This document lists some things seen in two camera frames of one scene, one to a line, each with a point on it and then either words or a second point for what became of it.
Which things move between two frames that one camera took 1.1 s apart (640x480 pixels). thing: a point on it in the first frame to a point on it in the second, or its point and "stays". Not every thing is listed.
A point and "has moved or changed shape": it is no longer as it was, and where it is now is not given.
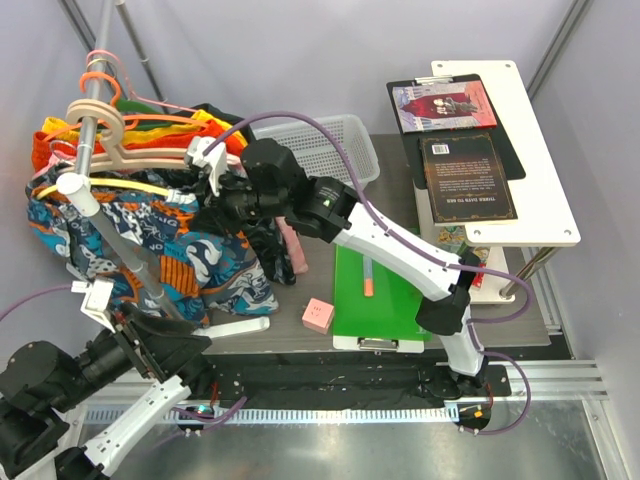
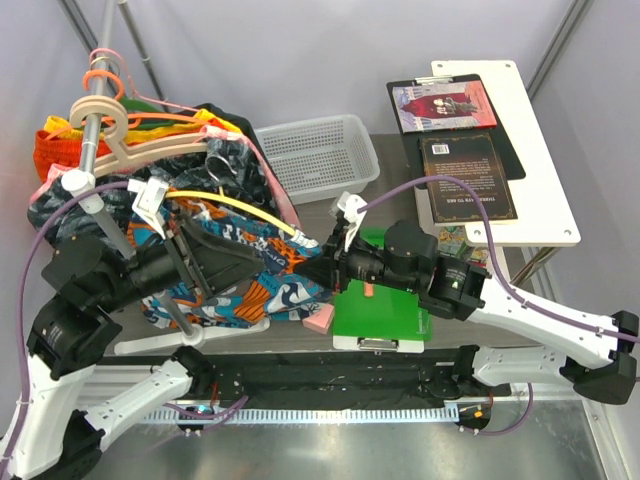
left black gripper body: x=145 y=351 to x=190 y=255
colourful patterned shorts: x=205 y=274 has moved or changed shape
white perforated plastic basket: x=316 y=148 stays
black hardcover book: x=464 y=182 stays
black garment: x=224 y=117 stays
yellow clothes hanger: x=118 y=182 has moved or changed shape
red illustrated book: x=443 y=106 stays
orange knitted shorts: x=45 y=144 to x=60 y=149
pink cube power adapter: x=318 y=315 stays
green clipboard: x=385 y=323 stays
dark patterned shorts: x=265 y=237 to x=93 y=205
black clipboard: x=508 y=160 stays
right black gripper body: x=234 y=204 to x=339 y=275
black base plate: x=391 y=377 stays
